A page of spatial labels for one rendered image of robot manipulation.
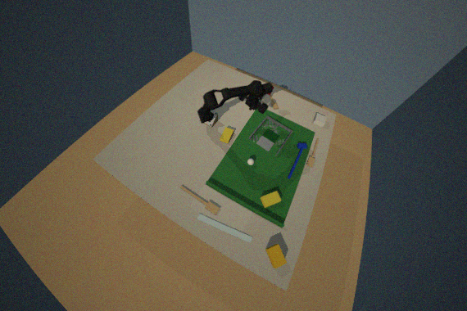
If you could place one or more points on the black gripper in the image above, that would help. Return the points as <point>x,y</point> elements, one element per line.
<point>255,103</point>

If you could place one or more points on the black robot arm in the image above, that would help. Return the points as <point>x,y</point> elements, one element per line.
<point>255,89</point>

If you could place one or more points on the pale grey flat bar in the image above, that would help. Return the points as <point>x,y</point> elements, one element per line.
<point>224,228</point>

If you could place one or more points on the green rectangular mat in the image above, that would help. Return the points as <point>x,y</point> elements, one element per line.
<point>268,173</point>

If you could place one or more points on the blue putter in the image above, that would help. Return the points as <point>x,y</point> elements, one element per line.
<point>299,146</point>

